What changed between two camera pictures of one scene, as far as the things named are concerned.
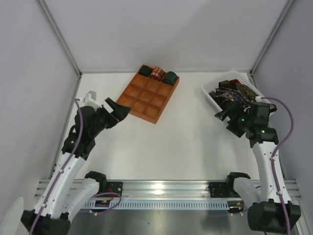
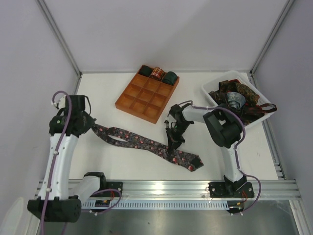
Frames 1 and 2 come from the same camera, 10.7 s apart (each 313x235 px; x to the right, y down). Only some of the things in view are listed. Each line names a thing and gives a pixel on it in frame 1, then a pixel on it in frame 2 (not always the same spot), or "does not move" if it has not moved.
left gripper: x=108 y=116 -> x=86 y=120
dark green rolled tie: x=145 y=70 does not move
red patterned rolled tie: x=157 y=74 does not move
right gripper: x=234 y=117 -> x=176 y=132
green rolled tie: x=170 y=78 does not move
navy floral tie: x=231 y=94 -> x=190 y=161
